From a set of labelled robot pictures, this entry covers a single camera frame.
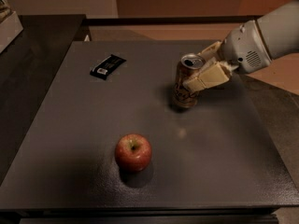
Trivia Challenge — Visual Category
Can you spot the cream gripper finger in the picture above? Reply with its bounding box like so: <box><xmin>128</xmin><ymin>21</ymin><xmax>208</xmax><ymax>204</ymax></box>
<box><xmin>183</xmin><ymin>58</ymin><xmax>235</xmax><ymax>92</ymax></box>
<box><xmin>198</xmin><ymin>41</ymin><xmax>221</xmax><ymax>62</ymax></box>

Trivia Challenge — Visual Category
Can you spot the orange soda can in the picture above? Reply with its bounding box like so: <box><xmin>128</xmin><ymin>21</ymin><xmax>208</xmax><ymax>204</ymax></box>
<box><xmin>173</xmin><ymin>53</ymin><xmax>205</xmax><ymax>109</ymax></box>

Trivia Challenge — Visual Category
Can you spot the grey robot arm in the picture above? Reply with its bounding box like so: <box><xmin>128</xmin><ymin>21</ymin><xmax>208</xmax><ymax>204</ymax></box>
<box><xmin>183</xmin><ymin>0</ymin><xmax>299</xmax><ymax>92</ymax></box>

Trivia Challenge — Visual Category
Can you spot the red apple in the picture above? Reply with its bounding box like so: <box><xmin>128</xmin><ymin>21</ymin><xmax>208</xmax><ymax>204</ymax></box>
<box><xmin>114</xmin><ymin>133</ymin><xmax>152</xmax><ymax>173</ymax></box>

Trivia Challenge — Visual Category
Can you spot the black snack bar wrapper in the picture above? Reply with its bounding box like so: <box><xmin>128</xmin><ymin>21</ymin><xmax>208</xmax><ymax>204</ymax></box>
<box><xmin>90</xmin><ymin>54</ymin><xmax>126</xmax><ymax>80</ymax></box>

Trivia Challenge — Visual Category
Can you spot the white box on counter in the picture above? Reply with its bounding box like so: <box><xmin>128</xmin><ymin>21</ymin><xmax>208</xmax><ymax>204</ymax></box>
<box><xmin>0</xmin><ymin>12</ymin><xmax>23</xmax><ymax>53</ymax></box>

